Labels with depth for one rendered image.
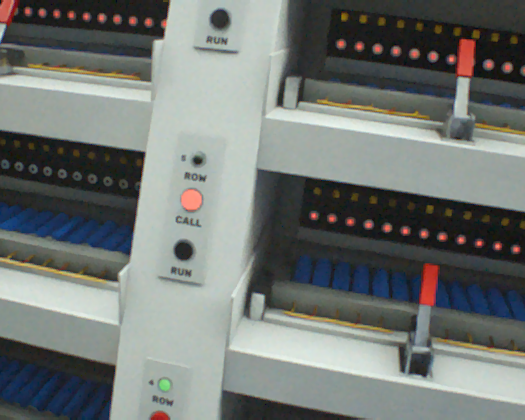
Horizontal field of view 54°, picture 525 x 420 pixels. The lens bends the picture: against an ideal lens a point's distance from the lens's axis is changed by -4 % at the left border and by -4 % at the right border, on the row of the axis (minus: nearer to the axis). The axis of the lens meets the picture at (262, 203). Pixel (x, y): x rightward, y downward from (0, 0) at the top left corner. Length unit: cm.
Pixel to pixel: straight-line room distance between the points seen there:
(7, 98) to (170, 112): 16
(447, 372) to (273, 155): 24
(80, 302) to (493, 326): 38
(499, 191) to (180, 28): 30
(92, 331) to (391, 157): 30
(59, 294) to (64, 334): 4
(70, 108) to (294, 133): 20
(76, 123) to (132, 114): 6
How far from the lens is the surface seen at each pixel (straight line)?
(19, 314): 54
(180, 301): 46
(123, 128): 48
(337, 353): 48
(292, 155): 44
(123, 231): 61
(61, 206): 67
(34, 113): 52
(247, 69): 45
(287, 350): 47
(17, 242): 59
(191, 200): 44
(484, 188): 46
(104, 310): 51
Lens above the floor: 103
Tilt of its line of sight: 3 degrees down
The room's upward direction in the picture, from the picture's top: 9 degrees clockwise
